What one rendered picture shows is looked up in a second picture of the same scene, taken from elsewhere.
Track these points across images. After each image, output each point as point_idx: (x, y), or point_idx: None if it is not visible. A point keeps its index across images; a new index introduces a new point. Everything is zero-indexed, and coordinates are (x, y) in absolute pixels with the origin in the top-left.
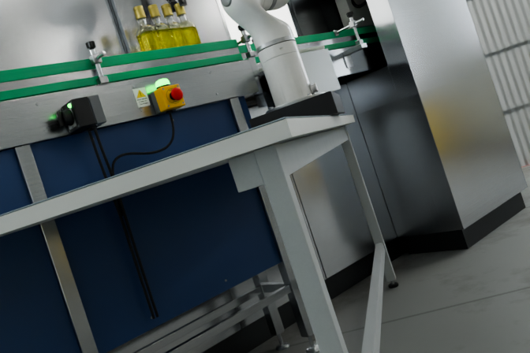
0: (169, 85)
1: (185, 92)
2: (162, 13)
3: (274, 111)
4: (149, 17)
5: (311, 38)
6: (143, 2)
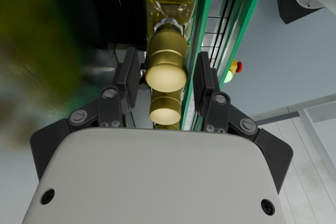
0: (233, 73)
1: None
2: (0, 83)
3: (312, 12)
4: (53, 113)
5: None
6: (23, 174)
